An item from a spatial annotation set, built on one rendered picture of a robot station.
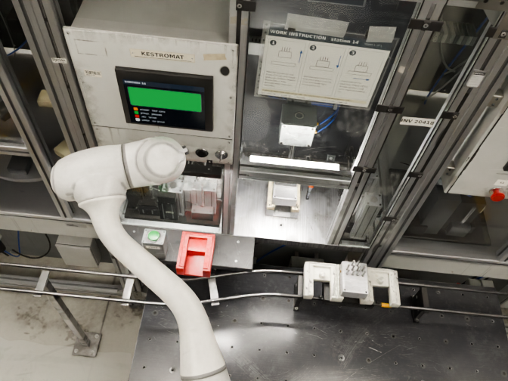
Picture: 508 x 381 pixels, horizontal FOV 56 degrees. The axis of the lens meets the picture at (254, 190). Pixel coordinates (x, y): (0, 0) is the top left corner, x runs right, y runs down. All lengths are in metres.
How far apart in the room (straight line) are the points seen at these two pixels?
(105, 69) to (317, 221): 1.07
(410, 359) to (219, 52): 1.43
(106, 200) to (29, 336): 1.87
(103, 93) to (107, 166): 0.37
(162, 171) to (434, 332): 1.48
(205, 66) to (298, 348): 1.20
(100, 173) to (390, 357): 1.42
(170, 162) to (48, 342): 1.94
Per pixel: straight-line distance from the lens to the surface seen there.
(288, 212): 1.98
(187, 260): 1.85
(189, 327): 1.06
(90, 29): 1.26
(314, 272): 1.92
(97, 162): 1.07
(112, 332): 2.76
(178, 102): 1.31
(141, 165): 1.03
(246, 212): 1.97
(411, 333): 2.14
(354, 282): 1.87
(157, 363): 1.97
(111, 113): 1.44
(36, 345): 2.84
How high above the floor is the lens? 2.57
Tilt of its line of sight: 55 degrees down
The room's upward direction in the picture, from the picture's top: 7 degrees clockwise
